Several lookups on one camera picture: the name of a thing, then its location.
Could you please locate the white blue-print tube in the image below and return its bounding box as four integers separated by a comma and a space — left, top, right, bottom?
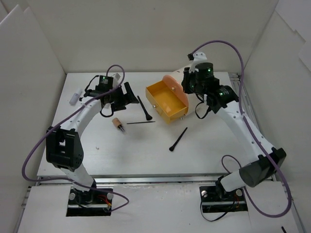
112, 73, 121, 85

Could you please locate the orange drawer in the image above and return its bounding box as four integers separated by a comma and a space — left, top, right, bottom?
162, 73, 189, 107

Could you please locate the small white lilac tube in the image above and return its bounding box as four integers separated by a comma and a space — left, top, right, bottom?
69, 88, 82, 106

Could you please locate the cream round drawer organizer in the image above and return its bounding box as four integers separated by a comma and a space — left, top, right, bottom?
162, 67, 197, 116

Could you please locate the yellow drawer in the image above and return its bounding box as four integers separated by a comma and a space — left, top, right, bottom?
145, 80, 188, 124

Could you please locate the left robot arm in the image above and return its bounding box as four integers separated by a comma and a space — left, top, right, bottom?
46, 75, 139, 204

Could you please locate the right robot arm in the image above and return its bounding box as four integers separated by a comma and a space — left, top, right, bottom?
181, 62, 286, 200

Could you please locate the black brush near organizer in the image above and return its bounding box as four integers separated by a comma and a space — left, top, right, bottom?
137, 96, 153, 121

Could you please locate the thin black eyeliner pencil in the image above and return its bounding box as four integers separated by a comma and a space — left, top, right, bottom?
126, 121, 155, 125

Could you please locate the black brush front centre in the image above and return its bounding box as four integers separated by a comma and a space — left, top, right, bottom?
169, 127, 188, 152

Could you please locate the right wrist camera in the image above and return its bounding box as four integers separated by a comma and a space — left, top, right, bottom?
188, 52, 207, 73

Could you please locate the aluminium rail frame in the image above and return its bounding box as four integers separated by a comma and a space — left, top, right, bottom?
20, 72, 302, 209

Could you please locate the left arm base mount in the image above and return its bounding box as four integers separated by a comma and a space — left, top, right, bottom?
66, 187, 114, 217

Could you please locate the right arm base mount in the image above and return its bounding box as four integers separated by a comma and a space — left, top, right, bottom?
199, 181, 248, 214

